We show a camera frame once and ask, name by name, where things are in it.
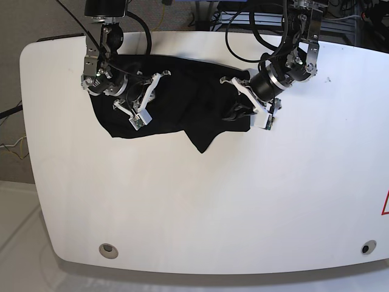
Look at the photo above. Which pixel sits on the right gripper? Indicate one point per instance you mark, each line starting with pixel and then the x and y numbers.
pixel 139 94

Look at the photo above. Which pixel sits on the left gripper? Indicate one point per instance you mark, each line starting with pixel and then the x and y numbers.
pixel 259 94

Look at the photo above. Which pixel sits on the black T-shirt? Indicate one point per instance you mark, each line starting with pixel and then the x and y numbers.
pixel 191 99

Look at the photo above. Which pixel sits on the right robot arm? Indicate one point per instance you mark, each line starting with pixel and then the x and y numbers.
pixel 102 73

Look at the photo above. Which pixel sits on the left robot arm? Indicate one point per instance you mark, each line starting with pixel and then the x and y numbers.
pixel 293 60

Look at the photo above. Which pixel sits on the left table grommet hole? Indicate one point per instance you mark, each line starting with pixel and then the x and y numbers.
pixel 108 251

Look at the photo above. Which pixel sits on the table grommet hole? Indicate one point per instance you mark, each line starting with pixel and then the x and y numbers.
pixel 368 247
pixel 108 251

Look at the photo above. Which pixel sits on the red warning triangle sticker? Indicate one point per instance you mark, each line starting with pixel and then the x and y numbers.
pixel 385 210

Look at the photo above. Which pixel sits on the right table grommet hole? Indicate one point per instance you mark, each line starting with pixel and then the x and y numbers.
pixel 368 247

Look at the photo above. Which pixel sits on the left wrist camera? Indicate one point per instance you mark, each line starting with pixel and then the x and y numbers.
pixel 263 120

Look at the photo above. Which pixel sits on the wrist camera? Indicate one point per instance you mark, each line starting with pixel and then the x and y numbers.
pixel 141 119
pixel 263 120

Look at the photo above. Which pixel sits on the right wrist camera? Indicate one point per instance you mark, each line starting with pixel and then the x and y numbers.
pixel 141 119

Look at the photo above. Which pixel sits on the aluminium frame rail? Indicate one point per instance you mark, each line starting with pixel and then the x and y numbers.
pixel 346 30

